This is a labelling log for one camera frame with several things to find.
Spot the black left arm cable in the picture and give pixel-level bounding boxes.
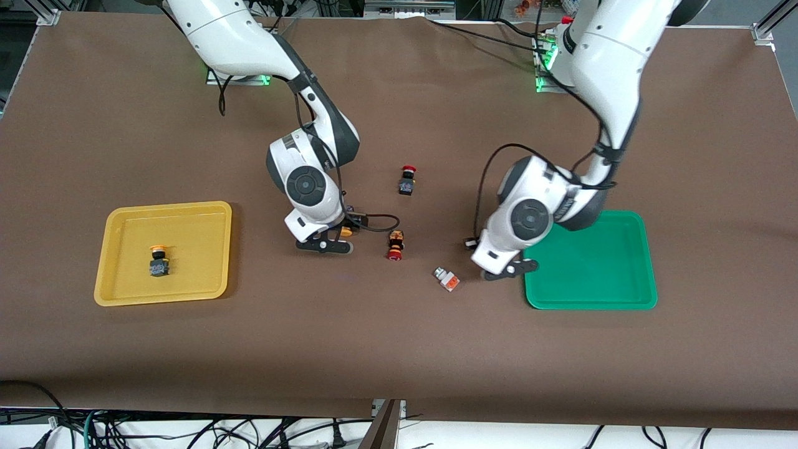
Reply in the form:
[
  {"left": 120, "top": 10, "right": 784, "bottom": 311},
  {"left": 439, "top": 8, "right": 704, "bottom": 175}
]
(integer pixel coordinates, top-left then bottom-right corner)
[{"left": 464, "top": 143, "right": 624, "bottom": 250}]

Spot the yellow plastic tray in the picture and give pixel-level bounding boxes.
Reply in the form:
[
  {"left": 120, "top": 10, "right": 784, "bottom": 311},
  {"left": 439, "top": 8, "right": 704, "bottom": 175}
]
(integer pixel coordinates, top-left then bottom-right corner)
[{"left": 94, "top": 201, "right": 233, "bottom": 307}]

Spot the aluminium frame profile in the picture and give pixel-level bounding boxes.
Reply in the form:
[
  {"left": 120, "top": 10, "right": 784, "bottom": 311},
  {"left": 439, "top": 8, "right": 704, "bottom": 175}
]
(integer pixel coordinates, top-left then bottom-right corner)
[{"left": 365, "top": 0, "right": 456, "bottom": 19}]

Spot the brown table cover sheet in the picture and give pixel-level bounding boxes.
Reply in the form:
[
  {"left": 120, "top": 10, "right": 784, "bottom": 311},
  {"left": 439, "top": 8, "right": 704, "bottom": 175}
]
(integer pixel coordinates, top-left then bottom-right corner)
[{"left": 0, "top": 11, "right": 798, "bottom": 431}]

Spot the white orange push button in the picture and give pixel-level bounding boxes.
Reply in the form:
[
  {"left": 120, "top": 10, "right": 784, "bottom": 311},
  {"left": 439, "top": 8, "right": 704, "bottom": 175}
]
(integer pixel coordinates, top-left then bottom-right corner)
[{"left": 433, "top": 266, "right": 461, "bottom": 292}]

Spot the black cable on table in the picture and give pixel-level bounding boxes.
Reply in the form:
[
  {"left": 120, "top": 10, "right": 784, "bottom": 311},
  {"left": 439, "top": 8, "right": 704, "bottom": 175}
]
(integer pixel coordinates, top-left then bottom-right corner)
[{"left": 426, "top": 17, "right": 549, "bottom": 57}]

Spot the yellow push button white label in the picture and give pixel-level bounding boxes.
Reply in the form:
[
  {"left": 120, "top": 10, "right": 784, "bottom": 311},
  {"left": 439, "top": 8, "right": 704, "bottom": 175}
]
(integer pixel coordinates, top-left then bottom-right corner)
[{"left": 148, "top": 244, "right": 172, "bottom": 279}]

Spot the green floor cable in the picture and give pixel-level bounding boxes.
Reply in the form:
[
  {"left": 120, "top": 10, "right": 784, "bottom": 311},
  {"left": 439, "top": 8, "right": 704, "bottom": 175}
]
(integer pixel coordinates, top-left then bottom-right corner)
[{"left": 83, "top": 408, "right": 102, "bottom": 449}]

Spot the white metal bracket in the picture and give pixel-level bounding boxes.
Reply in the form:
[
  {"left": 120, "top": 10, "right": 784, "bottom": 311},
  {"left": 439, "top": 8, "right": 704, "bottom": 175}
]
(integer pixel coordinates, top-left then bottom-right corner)
[{"left": 372, "top": 399, "right": 407, "bottom": 420}]

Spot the brown wooden post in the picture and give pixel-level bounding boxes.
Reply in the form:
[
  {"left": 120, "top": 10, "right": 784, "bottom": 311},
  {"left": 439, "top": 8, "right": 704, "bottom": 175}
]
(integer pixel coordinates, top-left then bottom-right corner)
[{"left": 357, "top": 399, "right": 401, "bottom": 449}]

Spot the green plastic tray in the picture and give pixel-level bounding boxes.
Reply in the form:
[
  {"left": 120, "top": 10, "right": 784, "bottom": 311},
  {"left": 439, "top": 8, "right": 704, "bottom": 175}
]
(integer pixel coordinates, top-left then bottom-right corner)
[{"left": 522, "top": 210, "right": 658, "bottom": 311}]

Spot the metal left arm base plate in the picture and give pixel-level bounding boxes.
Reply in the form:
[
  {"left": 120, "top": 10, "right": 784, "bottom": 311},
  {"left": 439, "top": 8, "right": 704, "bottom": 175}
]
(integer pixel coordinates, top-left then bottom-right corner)
[{"left": 534, "top": 36, "right": 563, "bottom": 94}]

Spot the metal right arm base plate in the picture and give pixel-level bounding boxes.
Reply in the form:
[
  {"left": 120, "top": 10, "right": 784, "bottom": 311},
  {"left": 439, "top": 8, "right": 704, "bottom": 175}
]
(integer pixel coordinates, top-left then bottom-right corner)
[{"left": 206, "top": 67, "right": 273, "bottom": 87}]

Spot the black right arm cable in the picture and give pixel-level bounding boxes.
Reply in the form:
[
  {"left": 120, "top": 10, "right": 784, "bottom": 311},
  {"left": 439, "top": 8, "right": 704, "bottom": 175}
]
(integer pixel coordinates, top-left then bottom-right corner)
[{"left": 290, "top": 75, "right": 401, "bottom": 234}]

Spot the black floor cable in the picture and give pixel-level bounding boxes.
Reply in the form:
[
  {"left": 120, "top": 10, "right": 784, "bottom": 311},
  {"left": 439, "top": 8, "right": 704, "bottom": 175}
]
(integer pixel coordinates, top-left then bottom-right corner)
[{"left": 0, "top": 380, "right": 70, "bottom": 440}]

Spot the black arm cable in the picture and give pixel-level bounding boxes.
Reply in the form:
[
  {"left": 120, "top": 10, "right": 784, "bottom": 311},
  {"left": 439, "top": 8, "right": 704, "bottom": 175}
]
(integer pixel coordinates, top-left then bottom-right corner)
[
  {"left": 464, "top": 143, "right": 624, "bottom": 250},
  {"left": 290, "top": 75, "right": 401, "bottom": 234}
]

